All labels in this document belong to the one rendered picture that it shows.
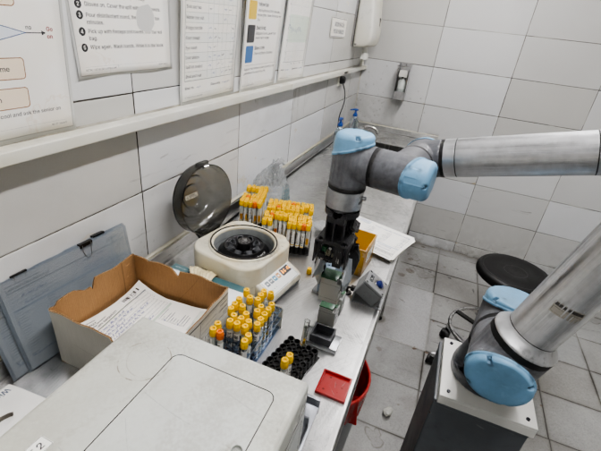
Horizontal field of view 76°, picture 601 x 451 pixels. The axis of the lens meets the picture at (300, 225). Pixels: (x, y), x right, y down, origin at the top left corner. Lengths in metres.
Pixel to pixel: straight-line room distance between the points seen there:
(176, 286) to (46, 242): 0.30
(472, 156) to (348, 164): 0.23
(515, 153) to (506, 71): 2.38
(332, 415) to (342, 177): 0.49
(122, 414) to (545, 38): 3.05
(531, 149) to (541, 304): 0.26
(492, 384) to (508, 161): 0.40
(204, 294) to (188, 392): 0.48
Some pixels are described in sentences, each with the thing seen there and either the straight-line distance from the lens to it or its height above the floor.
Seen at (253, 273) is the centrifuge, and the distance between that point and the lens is 1.06.
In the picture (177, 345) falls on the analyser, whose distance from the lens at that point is 0.59.
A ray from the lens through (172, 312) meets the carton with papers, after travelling 1.01.
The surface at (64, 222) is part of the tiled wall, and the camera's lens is 0.99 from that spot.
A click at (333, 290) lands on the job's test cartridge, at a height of 1.06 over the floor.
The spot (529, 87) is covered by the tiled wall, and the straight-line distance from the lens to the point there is 3.18.
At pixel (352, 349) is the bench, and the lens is 1.03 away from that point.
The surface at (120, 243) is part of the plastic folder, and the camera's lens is 1.09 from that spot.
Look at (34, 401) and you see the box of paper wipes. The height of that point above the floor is 0.93.
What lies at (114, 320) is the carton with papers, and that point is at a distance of 1.01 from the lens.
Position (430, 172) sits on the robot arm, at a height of 1.39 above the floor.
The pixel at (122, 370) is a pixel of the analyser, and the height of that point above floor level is 1.17.
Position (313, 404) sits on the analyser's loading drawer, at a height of 0.92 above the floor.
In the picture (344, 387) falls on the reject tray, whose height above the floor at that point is 0.88.
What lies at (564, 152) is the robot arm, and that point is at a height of 1.44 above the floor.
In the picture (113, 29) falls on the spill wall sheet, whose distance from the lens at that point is 1.01.
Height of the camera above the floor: 1.59
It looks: 28 degrees down
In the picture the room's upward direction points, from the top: 7 degrees clockwise
